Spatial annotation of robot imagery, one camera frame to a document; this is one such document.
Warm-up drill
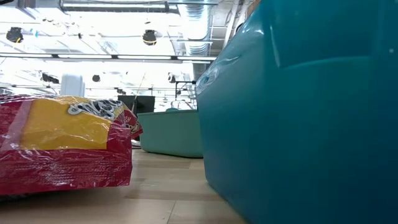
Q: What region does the dark background screen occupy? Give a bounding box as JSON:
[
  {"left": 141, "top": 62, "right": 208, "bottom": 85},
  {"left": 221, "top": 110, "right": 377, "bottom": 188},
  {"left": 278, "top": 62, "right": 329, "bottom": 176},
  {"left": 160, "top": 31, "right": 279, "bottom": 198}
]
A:
[{"left": 117, "top": 95, "right": 155, "bottom": 114}]

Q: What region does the white cylinder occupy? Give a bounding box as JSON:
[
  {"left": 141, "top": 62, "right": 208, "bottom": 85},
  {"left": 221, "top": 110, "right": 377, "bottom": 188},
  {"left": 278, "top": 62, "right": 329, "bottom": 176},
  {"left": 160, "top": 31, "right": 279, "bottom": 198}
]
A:
[{"left": 60, "top": 73, "right": 86, "bottom": 98}]

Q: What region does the black background stand frame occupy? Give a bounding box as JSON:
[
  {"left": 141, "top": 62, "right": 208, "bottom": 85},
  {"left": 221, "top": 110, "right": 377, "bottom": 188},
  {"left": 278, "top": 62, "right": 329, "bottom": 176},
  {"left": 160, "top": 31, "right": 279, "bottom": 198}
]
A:
[{"left": 174, "top": 80, "right": 197, "bottom": 100}]

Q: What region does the black ceiling lamp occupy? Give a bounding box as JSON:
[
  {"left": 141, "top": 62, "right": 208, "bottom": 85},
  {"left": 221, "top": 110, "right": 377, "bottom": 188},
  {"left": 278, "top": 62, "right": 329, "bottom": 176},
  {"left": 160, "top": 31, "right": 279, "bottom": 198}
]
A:
[
  {"left": 5, "top": 26, "right": 24, "bottom": 44},
  {"left": 142, "top": 29, "right": 158, "bottom": 47}
]

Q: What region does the red yellow ramen packet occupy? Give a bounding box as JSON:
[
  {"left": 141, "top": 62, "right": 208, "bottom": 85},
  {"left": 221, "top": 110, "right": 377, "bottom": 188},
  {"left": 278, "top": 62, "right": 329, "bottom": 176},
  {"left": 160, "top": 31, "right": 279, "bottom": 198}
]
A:
[{"left": 0, "top": 95, "right": 144, "bottom": 197}]

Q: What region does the teal plastic bin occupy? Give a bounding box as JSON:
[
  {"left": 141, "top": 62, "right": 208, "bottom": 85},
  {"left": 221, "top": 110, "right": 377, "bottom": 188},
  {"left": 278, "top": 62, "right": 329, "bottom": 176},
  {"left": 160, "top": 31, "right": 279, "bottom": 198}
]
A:
[{"left": 136, "top": 109, "right": 203, "bottom": 159}]

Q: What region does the blue plastic bin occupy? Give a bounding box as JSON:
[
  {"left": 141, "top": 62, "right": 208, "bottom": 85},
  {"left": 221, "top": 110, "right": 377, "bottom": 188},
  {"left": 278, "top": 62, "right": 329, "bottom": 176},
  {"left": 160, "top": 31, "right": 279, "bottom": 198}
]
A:
[{"left": 195, "top": 0, "right": 398, "bottom": 224}]

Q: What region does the long ceiling light fixture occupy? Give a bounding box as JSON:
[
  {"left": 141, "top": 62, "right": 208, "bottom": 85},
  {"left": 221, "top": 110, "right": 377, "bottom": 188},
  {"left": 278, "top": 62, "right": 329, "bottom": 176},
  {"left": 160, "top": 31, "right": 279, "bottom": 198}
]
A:
[{"left": 0, "top": 53, "right": 217, "bottom": 62}]

